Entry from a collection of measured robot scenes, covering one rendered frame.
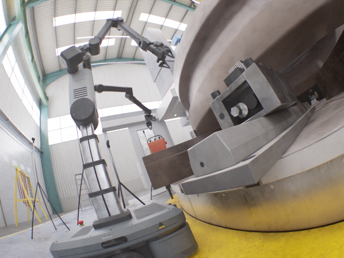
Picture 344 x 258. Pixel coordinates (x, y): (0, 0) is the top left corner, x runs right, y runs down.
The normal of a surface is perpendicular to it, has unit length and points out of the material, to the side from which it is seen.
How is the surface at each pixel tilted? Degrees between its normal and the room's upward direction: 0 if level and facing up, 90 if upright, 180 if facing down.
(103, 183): 90
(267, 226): 90
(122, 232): 45
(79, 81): 90
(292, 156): 90
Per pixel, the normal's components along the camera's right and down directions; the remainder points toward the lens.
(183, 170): 0.06, -0.32
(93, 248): 0.30, -0.40
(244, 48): -0.83, 0.18
